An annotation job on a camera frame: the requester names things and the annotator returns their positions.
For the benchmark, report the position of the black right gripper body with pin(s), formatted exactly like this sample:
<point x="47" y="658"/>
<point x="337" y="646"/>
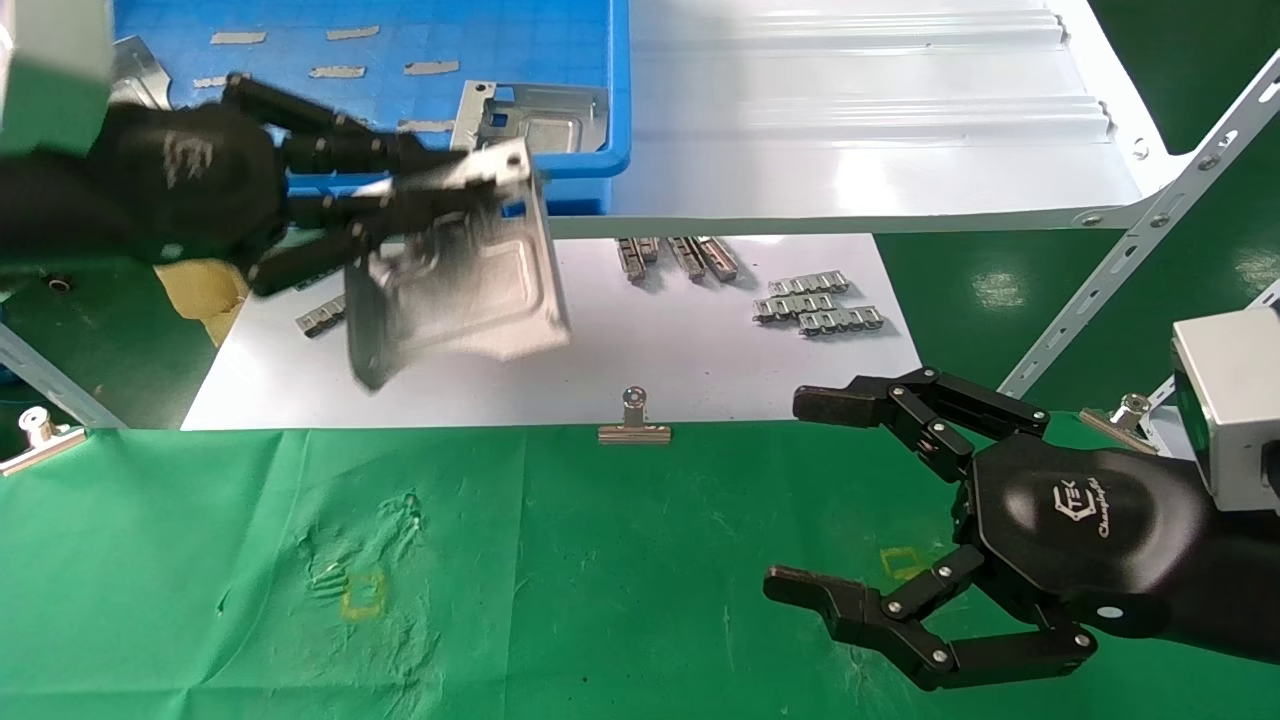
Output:
<point x="1100" y="540"/>

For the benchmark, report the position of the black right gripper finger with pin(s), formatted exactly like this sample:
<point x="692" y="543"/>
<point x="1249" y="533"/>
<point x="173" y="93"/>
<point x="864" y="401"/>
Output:
<point x="940" y="410"/>
<point x="900" y="630"/>

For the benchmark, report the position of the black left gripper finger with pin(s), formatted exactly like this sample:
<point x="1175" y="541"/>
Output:
<point x="330" y="240"/>
<point x="340" y="140"/>

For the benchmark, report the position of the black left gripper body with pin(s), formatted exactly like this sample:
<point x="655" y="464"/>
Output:
<point x="150" y="190"/>

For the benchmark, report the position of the stamped sheet metal plate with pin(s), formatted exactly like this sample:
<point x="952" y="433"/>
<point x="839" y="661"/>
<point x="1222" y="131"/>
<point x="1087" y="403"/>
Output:
<point x="540" y="125"/>
<point x="140" y="75"/>
<point x="470" y="290"/>

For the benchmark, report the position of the grey tape strip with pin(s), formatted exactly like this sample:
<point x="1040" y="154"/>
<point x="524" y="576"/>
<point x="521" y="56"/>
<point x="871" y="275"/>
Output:
<point x="352" y="33"/>
<point x="432" y="68"/>
<point x="238" y="38"/>
<point x="208" y="81"/>
<point x="337" y="72"/>

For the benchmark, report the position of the small ribbed metal strip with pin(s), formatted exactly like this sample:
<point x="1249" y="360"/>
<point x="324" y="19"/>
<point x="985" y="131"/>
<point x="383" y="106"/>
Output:
<point x="842" y="321"/>
<point x="808" y="283"/>
<point x="320" y="318"/>
<point x="686" y="260"/>
<point x="793" y="307"/>
<point x="718" y="258"/>

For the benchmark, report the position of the yellow fabric cover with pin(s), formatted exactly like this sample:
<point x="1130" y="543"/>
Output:
<point x="205" y="295"/>

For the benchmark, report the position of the silver binder clip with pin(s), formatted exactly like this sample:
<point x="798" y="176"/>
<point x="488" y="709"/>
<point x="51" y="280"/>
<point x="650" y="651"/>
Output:
<point x="40" y="445"/>
<point x="635" y="430"/>
<point x="1120" y="420"/>

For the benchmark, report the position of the blue plastic bin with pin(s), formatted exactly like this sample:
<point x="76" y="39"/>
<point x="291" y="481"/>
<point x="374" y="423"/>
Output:
<point x="560" y="40"/>

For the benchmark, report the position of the green table cloth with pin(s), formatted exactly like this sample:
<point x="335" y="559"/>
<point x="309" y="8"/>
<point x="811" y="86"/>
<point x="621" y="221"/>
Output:
<point x="600" y="580"/>

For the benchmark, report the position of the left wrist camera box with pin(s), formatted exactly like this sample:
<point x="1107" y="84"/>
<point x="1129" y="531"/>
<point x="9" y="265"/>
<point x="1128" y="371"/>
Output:
<point x="50" y="70"/>

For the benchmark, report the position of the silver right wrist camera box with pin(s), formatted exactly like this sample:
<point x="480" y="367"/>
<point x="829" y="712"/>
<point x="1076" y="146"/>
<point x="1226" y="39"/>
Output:
<point x="1240" y="400"/>

